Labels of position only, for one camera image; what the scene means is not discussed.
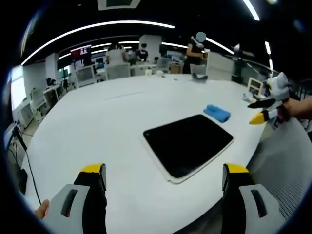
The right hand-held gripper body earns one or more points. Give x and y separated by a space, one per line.
278 93

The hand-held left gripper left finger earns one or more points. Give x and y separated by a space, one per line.
80 195

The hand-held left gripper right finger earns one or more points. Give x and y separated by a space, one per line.
246 197

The blue cleaning cloth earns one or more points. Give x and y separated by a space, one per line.
217 113

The person's right hand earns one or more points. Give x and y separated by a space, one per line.
296 108

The person's left hand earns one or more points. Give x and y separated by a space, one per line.
42 209

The white framed box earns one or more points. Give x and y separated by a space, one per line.
254 85

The black stand with grey top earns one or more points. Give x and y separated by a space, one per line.
237 64

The white cabinet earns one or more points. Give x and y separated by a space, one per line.
219 66

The dark object on table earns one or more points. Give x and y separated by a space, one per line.
199 77

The white desk row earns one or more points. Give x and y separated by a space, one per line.
52 93

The grey office chair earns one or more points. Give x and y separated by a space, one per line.
162 64

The white cup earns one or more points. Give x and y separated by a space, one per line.
148 72

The white mesh office chair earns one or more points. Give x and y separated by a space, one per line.
85 75
118 71

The wall screen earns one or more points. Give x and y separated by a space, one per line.
81 51

